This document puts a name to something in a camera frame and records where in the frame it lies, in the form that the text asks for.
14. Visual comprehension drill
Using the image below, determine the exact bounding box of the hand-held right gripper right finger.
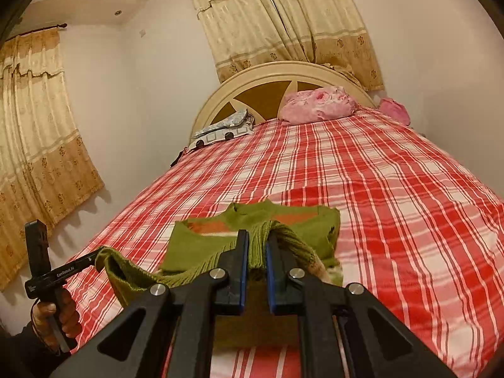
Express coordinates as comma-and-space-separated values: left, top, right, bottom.
265, 240, 457, 378

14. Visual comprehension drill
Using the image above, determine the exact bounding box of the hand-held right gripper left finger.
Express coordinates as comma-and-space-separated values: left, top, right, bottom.
51, 229, 250, 378

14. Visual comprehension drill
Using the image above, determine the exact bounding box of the green orange striped sweater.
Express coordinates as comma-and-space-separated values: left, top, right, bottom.
94, 200, 343, 349

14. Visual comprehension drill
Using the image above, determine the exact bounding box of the person's left forearm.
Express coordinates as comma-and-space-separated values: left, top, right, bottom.
0, 321, 60, 378

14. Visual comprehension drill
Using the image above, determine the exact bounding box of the wide beige floral curtain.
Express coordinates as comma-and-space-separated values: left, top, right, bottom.
0, 27, 105, 292

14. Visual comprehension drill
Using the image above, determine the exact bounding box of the dark cloth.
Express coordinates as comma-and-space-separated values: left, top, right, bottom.
170, 146, 190, 167

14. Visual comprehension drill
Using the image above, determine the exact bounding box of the white pillow with black dots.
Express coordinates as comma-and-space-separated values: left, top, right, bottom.
188, 126, 253, 152

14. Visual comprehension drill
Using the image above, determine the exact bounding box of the red plaid bed sheet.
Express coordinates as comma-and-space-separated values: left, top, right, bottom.
63, 108, 504, 378

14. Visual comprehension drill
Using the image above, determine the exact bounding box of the pink floral pillow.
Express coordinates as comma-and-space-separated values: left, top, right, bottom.
278, 86, 358, 123

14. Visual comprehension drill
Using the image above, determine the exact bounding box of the cream wooden headboard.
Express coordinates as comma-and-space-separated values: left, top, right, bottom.
190, 61, 376, 146

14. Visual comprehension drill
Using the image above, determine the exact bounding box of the small pink cloth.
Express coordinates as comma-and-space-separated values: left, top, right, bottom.
378, 98, 412, 126

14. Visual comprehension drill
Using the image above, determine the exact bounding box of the dark curtain rod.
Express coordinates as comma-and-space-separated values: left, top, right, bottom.
20, 24, 67, 35

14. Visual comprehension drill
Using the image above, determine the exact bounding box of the beige floral curtain panel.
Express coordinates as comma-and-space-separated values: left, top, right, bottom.
256, 0, 384, 91
185, 0, 316, 83

